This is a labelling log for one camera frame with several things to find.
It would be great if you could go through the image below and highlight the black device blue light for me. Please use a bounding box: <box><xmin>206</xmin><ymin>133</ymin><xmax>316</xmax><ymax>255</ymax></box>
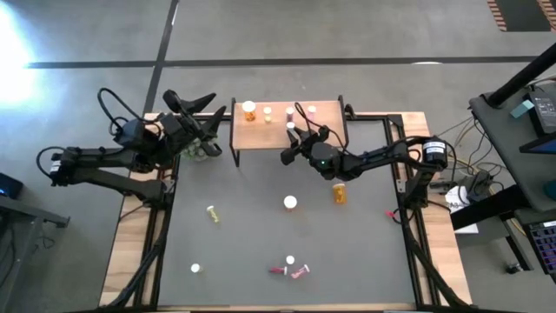
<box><xmin>0</xmin><ymin>172</ymin><xmax>23</xmax><ymax>200</ymax></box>

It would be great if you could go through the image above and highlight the dark floor mat striped edge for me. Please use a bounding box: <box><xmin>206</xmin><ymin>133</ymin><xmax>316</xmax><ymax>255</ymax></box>
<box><xmin>486</xmin><ymin>0</ymin><xmax>556</xmax><ymax>33</ymax></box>

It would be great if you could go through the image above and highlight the wide pink pill bottle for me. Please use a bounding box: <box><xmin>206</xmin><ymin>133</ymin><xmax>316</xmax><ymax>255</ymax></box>
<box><xmin>289</xmin><ymin>263</ymin><xmax>311</xmax><ymax>281</ymax></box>

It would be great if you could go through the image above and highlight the black power adapter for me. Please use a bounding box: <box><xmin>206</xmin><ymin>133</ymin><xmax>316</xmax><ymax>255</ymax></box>
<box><xmin>523</xmin><ymin>84</ymin><xmax>556</xmax><ymax>136</ymax></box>

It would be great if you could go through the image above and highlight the black monitor pole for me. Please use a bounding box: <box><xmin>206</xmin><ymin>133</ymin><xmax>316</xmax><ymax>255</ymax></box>
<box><xmin>485</xmin><ymin>41</ymin><xmax>556</xmax><ymax>108</ymax></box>

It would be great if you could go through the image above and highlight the wooden shelf black metal frame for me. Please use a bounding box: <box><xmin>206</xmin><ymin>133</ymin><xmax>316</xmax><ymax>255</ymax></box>
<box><xmin>228</xmin><ymin>94</ymin><xmax>349</xmax><ymax>165</ymax></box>

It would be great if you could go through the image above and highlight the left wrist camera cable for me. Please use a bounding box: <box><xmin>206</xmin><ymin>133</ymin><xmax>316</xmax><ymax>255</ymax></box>
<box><xmin>96</xmin><ymin>86</ymin><xmax>145</xmax><ymax>137</ymax></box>

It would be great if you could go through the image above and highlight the black computer monitor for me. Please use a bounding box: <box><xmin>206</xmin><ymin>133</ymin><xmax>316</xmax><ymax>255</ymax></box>
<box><xmin>519</xmin><ymin>135</ymin><xmax>556</xmax><ymax>156</ymax></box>

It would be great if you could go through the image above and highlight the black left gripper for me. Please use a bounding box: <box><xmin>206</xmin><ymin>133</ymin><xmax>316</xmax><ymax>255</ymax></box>
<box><xmin>161</xmin><ymin>90</ymin><xmax>227</xmax><ymax>157</ymax></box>

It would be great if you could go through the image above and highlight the white paper sheet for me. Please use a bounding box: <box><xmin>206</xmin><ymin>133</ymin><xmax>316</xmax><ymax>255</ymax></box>
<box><xmin>443</xmin><ymin>184</ymin><xmax>480</xmax><ymax>236</ymax></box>

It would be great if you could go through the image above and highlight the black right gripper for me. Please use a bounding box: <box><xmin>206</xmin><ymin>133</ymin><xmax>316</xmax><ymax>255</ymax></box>
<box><xmin>281</xmin><ymin>125</ymin><xmax>331</xmax><ymax>166</ymax></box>

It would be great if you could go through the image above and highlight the small teal box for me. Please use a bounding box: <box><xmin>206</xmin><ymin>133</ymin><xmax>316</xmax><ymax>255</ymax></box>
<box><xmin>508</xmin><ymin>98</ymin><xmax>535</xmax><ymax>119</ymax></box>

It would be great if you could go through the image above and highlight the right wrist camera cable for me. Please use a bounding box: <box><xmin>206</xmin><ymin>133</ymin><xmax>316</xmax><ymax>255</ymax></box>
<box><xmin>294</xmin><ymin>101</ymin><xmax>349</xmax><ymax>152</ymax></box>

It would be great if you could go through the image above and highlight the potted green succulent plant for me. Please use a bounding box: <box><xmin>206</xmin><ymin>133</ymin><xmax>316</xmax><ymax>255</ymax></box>
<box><xmin>180</xmin><ymin>137</ymin><xmax>218</xmax><ymax>162</ymax></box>

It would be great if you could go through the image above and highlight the black metal table frame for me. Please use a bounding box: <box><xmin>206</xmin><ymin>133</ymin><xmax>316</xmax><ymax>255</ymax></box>
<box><xmin>97</xmin><ymin>110</ymin><xmax>473</xmax><ymax>312</ymax></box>

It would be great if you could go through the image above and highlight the grey table mat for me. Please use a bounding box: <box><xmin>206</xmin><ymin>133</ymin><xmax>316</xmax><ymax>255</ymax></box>
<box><xmin>156</xmin><ymin>120</ymin><xmax>419</xmax><ymax>306</ymax></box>

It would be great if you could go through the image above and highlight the black computer keyboard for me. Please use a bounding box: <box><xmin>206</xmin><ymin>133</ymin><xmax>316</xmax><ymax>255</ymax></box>
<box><xmin>523</xmin><ymin>219</ymin><xmax>556</xmax><ymax>275</ymax></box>

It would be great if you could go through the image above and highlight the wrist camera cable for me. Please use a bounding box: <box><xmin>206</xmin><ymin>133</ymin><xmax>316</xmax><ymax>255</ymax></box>
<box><xmin>96</xmin><ymin>86</ymin><xmax>145</xmax><ymax>137</ymax></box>
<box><xmin>294</xmin><ymin>101</ymin><xmax>349</xmax><ymax>152</ymax></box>

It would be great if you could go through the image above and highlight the grey side desk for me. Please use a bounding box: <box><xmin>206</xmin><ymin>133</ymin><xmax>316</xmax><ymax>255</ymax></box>
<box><xmin>467</xmin><ymin>73</ymin><xmax>556</xmax><ymax>214</ymax></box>

